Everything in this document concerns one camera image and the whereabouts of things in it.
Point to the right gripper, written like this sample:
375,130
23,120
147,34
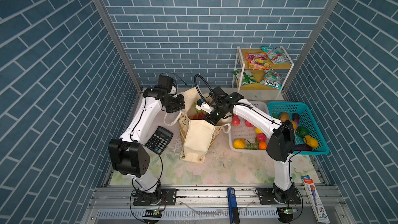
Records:
209,118

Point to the yellow corn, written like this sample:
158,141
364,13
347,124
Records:
310,141

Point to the red apple left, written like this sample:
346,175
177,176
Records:
235,121

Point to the green grapes bunch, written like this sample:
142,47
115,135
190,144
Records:
252,146

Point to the yellow lemon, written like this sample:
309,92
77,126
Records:
239,144

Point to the black calculator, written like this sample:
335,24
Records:
159,140

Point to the brown potato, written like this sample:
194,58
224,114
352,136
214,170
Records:
284,116

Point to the teal candy bag upper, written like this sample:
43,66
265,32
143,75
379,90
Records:
275,54

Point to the teal Fox's candy bag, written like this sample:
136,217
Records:
272,79

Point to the pink peach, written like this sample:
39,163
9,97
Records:
261,137

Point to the teal plastic basket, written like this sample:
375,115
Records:
307,120

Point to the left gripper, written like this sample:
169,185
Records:
181,104

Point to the dark long eggplant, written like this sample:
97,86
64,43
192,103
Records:
302,147

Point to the green bell pepper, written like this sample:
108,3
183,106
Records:
302,131

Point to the blue black handheld device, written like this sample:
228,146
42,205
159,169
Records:
233,209

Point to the purple eggplant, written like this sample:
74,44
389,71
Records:
296,119

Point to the orange in white basket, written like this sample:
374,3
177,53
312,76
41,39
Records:
262,145

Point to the cream floral tote bag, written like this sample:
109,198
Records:
196,135

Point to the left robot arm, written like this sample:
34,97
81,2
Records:
128,153

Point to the floral table mat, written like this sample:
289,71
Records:
222,166

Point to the pink snack bag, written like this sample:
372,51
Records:
257,61

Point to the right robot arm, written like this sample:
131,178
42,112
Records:
280,134

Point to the green snack bag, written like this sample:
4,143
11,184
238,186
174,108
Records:
245,77

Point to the pink dragon fruit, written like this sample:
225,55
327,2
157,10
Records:
200,115

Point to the white wooden shelf rack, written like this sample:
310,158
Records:
241,64

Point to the white plastic basket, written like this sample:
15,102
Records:
242,137

